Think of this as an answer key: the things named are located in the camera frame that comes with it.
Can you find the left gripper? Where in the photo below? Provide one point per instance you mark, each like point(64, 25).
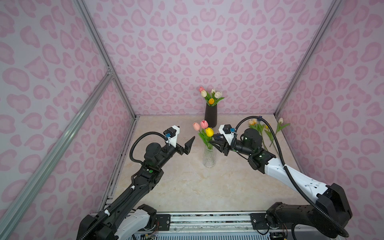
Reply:
point(187, 147)

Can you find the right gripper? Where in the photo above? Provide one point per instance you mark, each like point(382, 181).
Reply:
point(225, 147)

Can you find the clear plastic cup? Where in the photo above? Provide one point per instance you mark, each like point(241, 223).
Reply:
point(209, 157)

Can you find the dark grey vase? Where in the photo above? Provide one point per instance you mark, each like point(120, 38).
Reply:
point(211, 115)

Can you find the small yellow tulip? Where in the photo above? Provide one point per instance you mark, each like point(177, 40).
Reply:
point(272, 139)

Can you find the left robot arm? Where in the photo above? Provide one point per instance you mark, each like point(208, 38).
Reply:
point(121, 219)

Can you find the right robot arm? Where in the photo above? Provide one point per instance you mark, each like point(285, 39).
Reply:
point(327, 209)

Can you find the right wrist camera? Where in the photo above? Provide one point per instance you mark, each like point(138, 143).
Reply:
point(228, 132)

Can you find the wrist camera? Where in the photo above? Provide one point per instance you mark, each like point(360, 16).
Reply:
point(228, 132)
point(171, 135)

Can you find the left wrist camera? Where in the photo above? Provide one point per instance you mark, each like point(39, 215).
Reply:
point(171, 135)

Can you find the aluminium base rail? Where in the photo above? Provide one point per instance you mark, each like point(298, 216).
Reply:
point(212, 226)

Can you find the aluminium corner post right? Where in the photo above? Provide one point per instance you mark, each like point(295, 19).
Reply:
point(330, 15)

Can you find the aluminium frame left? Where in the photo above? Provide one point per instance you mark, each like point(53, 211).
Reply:
point(64, 119)

